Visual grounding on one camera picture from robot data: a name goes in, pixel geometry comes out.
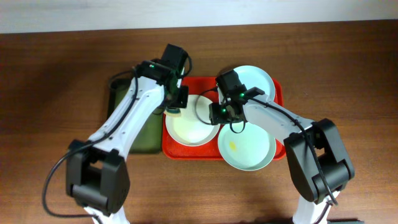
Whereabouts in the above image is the green yellow sponge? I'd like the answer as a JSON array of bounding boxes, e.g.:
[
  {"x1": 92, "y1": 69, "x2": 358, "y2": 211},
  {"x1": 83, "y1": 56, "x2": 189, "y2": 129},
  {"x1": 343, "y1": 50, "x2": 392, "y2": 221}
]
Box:
[{"x1": 164, "y1": 107, "x2": 181, "y2": 117}]

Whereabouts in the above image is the light blue plate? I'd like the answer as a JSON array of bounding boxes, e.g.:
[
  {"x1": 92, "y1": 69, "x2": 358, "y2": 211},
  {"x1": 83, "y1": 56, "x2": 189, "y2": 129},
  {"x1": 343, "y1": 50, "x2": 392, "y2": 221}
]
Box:
[{"x1": 222, "y1": 65, "x2": 276, "y2": 102}]

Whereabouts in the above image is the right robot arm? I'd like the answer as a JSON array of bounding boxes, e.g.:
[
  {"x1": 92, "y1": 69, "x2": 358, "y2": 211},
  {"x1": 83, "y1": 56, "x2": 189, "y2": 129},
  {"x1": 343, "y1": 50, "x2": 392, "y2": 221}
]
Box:
[{"x1": 209, "y1": 88, "x2": 355, "y2": 223}]

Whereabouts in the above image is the dark green tray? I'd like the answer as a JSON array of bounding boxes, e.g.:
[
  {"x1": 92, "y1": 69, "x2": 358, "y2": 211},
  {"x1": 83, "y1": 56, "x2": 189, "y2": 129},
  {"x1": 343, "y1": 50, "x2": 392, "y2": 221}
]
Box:
[{"x1": 107, "y1": 78, "x2": 163, "y2": 154}]

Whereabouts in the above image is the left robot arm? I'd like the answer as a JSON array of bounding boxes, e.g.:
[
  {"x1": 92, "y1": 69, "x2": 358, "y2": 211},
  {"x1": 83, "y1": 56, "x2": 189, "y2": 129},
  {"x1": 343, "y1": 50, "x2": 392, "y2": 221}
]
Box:
[{"x1": 63, "y1": 58, "x2": 192, "y2": 223}]

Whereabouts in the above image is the light green plate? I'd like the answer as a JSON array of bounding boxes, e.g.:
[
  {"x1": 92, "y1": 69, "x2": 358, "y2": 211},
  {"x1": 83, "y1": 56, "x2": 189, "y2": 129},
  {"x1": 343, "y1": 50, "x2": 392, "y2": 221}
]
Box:
[{"x1": 218, "y1": 123, "x2": 277, "y2": 171}]

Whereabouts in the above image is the white plate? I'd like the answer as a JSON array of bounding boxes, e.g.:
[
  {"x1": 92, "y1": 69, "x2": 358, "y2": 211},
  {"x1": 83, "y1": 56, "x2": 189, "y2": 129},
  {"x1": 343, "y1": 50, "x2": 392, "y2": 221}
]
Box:
[{"x1": 165, "y1": 95, "x2": 220, "y2": 147}]

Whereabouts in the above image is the red plastic tray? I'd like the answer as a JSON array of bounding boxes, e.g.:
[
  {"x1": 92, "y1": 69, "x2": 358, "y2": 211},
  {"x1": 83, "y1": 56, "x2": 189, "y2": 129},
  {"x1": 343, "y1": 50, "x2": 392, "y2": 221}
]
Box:
[{"x1": 162, "y1": 77, "x2": 286, "y2": 161}]

